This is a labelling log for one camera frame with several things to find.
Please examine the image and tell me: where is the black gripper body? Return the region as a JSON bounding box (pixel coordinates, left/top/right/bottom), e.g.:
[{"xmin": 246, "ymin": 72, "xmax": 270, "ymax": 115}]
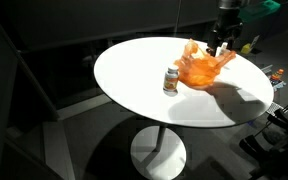
[{"xmin": 210, "ymin": 18, "xmax": 244, "ymax": 43}]

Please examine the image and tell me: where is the orange plastic bag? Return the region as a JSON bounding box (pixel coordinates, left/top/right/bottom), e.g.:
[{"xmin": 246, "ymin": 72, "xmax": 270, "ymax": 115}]
[{"xmin": 173, "ymin": 38, "xmax": 238, "ymax": 88}]

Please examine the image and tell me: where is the yellow plastic object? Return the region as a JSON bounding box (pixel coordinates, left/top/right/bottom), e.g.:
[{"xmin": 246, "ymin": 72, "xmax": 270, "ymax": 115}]
[{"xmin": 240, "ymin": 42, "xmax": 253, "ymax": 55}]

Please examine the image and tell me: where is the white paper card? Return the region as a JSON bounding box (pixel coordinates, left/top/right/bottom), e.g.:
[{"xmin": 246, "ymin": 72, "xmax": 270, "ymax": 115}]
[{"xmin": 249, "ymin": 34, "xmax": 261, "ymax": 48}]

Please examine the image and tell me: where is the thin grey pole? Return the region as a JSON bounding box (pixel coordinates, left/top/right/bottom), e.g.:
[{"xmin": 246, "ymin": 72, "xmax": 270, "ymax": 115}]
[{"xmin": 174, "ymin": 0, "xmax": 182, "ymax": 38}]

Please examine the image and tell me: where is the orange label vitamin bottle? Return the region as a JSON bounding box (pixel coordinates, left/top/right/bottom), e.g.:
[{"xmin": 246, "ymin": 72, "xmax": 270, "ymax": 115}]
[{"xmin": 162, "ymin": 64, "xmax": 180, "ymax": 97}]

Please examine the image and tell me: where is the orange bottle orange cap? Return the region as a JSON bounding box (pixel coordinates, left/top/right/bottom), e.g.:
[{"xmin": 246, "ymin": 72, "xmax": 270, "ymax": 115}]
[{"xmin": 269, "ymin": 68, "xmax": 285, "ymax": 83}]

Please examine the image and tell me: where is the blue printed packet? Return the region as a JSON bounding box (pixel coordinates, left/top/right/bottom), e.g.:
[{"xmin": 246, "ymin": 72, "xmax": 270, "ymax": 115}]
[{"xmin": 270, "ymin": 79, "xmax": 287, "ymax": 93}]

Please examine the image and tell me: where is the metal mesh plate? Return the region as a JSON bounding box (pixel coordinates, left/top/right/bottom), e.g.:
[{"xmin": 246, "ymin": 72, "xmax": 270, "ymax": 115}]
[{"xmin": 265, "ymin": 101, "xmax": 285, "ymax": 116}]

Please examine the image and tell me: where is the dark shelf unit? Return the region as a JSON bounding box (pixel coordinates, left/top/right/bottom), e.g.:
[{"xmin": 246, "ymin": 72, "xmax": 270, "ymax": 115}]
[{"xmin": 17, "ymin": 0, "xmax": 218, "ymax": 54}]

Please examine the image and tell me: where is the black equipment stand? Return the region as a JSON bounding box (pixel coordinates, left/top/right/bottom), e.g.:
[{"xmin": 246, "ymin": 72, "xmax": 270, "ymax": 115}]
[{"xmin": 238, "ymin": 94, "xmax": 288, "ymax": 180}]

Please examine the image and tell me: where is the white table pedestal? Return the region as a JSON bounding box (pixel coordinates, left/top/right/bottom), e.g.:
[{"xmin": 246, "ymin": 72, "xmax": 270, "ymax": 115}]
[{"xmin": 130, "ymin": 123, "xmax": 187, "ymax": 180}]

